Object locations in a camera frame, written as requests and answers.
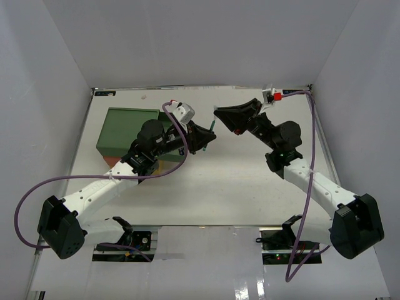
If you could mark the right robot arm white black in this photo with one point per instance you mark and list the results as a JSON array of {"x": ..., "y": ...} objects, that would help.
[{"x": 354, "y": 223}]

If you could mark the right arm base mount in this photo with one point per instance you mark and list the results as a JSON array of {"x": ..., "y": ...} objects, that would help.
[{"x": 276, "y": 248}]

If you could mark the left black corner label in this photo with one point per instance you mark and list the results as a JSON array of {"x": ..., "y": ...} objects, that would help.
[{"x": 104, "y": 93}]

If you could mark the right black corner label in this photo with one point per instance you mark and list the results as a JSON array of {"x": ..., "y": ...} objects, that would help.
[{"x": 290, "y": 91}]

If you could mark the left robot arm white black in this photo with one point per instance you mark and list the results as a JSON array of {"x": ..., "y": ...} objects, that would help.
[{"x": 65, "y": 223}]

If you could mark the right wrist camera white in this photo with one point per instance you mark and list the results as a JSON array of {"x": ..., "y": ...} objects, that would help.
[{"x": 270, "y": 97}]

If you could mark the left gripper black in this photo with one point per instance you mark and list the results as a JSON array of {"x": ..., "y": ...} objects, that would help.
[{"x": 197, "y": 137}]

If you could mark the green drawer cabinet box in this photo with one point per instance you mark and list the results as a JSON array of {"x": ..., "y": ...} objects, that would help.
[{"x": 119, "y": 130}]

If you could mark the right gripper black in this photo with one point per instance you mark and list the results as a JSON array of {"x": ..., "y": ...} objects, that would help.
[{"x": 240, "y": 117}]

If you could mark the black corner label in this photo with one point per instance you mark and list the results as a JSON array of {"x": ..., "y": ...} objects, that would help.
[
  {"x": 290, "y": 91},
  {"x": 104, "y": 93}
]

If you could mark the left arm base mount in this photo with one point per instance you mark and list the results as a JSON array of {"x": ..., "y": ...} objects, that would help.
[{"x": 139, "y": 247}]

